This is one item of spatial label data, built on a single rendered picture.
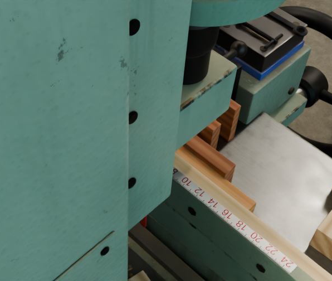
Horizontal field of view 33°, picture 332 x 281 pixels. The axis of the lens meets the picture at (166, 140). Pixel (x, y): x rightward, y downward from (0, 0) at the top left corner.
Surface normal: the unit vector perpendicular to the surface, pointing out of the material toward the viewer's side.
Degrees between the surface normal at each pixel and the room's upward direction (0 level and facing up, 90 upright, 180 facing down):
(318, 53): 0
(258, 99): 90
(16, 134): 90
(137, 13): 90
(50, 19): 90
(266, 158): 0
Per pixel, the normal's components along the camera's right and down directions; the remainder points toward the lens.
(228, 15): 0.22, 0.76
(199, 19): -0.04, 0.77
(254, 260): -0.69, 0.54
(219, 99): 0.72, 0.56
